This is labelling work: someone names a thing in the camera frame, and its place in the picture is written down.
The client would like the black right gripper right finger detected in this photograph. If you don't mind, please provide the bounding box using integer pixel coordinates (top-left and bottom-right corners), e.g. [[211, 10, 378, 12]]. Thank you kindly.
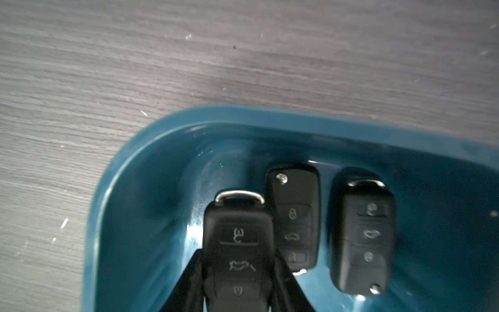
[[272, 251, 316, 312]]

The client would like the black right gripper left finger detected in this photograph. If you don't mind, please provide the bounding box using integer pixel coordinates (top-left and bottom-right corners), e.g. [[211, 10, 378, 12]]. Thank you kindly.
[[160, 249, 205, 312]]

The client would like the teal plastic storage tray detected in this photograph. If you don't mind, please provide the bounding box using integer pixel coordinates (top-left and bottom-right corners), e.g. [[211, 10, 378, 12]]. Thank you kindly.
[[81, 105, 498, 311]]

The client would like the black key fob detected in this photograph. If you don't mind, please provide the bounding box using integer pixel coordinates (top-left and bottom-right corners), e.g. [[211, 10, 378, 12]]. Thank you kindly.
[[266, 164, 321, 272], [329, 178, 396, 296]]

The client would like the black key fob chrome ring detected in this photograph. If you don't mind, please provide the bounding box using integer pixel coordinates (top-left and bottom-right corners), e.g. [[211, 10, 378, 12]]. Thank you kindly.
[[201, 190, 276, 312]]

